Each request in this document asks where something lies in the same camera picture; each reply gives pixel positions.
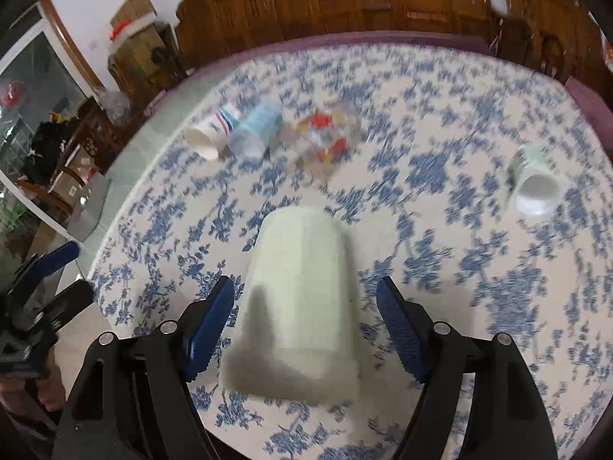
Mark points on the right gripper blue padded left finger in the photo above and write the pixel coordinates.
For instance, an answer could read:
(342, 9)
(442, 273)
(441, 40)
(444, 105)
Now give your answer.
(173, 355)

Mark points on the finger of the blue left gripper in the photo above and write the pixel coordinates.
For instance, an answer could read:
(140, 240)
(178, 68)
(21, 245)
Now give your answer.
(45, 265)

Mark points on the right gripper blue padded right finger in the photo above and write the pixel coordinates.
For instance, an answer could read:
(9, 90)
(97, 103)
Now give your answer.
(437, 356)

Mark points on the cream steel tumbler cup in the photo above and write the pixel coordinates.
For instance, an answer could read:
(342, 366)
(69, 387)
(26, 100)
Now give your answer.
(295, 331)

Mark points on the light blue plastic cup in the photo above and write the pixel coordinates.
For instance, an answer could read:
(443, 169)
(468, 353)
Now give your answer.
(257, 131)

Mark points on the white paper cup striped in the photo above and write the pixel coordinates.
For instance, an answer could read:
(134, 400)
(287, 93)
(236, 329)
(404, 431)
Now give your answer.
(208, 131)

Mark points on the green white square cup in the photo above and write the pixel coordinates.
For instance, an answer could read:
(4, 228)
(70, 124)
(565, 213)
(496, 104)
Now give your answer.
(537, 187)

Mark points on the person's left hand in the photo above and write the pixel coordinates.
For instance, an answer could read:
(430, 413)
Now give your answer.
(50, 392)

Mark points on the wooden chair at left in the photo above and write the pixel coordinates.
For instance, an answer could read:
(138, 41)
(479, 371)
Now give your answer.
(66, 152)

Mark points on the blue floral tablecloth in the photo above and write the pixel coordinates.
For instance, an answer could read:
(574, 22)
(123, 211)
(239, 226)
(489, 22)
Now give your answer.
(425, 199)

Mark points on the purple sofa cushion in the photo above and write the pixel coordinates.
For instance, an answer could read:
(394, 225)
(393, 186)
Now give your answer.
(460, 42)

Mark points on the clear glass red pattern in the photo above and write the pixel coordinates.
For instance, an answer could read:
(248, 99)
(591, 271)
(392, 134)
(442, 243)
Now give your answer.
(322, 139)

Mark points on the large cardboard box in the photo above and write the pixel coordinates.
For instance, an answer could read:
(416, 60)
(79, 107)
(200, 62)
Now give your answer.
(147, 64)

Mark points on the brown cardboard box top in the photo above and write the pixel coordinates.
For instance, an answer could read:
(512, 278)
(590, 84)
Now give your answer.
(132, 10)

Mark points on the purple armchair cushion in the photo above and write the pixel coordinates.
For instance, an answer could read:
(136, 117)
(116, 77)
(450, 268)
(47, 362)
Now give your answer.
(594, 109)

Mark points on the carved wooden sofa bench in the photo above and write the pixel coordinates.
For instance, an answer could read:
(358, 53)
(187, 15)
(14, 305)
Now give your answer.
(209, 30)

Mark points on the carved wooden armchair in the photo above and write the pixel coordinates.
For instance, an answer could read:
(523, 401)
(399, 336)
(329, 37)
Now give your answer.
(569, 42)

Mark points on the wooden door frame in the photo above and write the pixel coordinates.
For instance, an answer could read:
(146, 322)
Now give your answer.
(66, 49)

